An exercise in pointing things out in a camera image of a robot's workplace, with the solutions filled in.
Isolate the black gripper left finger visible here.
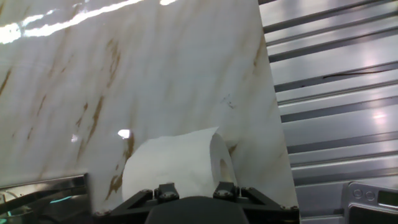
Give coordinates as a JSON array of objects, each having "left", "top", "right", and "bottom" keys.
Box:
[{"left": 92, "top": 182, "right": 180, "bottom": 219}]

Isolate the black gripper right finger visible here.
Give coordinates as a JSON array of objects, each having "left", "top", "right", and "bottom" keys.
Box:
[{"left": 212, "top": 180, "right": 300, "bottom": 219}]

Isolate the white toilet paper roll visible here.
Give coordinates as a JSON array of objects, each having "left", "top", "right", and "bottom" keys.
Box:
[{"left": 121, "top": 126, "right": 238, "bottom": 200}]

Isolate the marble pattern mat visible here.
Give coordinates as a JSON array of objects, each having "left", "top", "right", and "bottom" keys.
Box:
[{"left": 0, "top": 0, "right": 300, "bottom": 219}]

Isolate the silver digital kitchen scale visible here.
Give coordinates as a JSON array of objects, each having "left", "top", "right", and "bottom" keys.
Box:
[{"left": 340, "top": 180, "right": 398, "bottom": 224}]

